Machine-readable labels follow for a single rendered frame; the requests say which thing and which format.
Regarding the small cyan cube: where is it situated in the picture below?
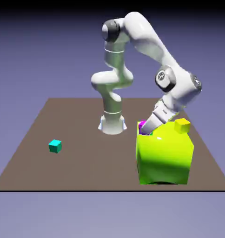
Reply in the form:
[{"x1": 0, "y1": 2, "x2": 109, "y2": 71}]
[{"x1": 48, "y1": 139, "x2": 62, "y2": 154}]

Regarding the small yellow cube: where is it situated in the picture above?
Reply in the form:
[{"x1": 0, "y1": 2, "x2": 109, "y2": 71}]
[{"x1": 174, "y1": 118, "x2": 191, "y2": 134}]

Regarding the small magenta cube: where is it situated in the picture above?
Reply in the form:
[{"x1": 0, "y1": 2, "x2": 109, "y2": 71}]
[{"x1": 138, "y1": 120, "x2": 147, "y2": 135}]

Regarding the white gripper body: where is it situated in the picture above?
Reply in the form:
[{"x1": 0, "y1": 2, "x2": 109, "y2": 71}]
[{"x1": 141, "y1": 111, "x2": 166, "y2": 135}]

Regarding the large lime green box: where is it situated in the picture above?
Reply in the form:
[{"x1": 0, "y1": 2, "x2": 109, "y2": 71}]
[{"x1": 135, "y1": 119, "x2": 195, "y2": 185}]

